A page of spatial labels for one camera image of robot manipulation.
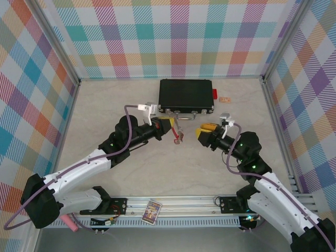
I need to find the perforated silver metal plate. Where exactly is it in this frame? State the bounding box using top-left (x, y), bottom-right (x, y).
top-left (172, 118), bottom-right (184, 136)

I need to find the black hard case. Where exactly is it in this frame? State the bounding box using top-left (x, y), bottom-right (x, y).
top-left (158, 78), bottom-right (216, 121)

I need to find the colourful playing card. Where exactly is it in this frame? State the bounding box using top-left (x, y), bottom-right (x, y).
top-left (141, 199), bottom-right (162, 225)

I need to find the pink cylinder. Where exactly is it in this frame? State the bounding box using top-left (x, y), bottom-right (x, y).
top-left (60, 214), bottom-right (79, 233)

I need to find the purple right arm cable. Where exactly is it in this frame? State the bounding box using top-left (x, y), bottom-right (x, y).
top-left (226, 122), bottom-right (333, 250)

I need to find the aluminium frame bar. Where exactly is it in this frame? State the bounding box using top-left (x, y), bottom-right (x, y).
top-left (261, 78), bottom-right (300, 184)
top-left (51, 80), bottom-right (81, 175)

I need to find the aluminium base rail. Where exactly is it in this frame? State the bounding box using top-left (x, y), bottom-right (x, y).
top-left (78, 194), bottom-right (268, 219)

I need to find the wired connector with green light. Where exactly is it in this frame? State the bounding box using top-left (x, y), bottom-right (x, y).
top-left (240, 214), bottom-right (262, 232)

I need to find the grey slotted side rail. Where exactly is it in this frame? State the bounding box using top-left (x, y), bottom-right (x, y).
top-left (287, 172), bottom-right (317, 211)

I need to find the grey slotted cable duct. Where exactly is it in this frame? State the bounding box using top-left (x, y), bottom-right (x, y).
top-left (49, 216), bottom-right (242, 229)

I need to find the green yellow wire connector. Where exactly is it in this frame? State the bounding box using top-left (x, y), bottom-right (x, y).
top-left (90, 216), bottom-right (117, 227)

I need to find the aluminium frame post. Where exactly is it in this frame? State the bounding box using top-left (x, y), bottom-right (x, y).
top-left (30, 0), bottom-right (81, 86)
top-left (261, 0), bottom-right (314, 85)

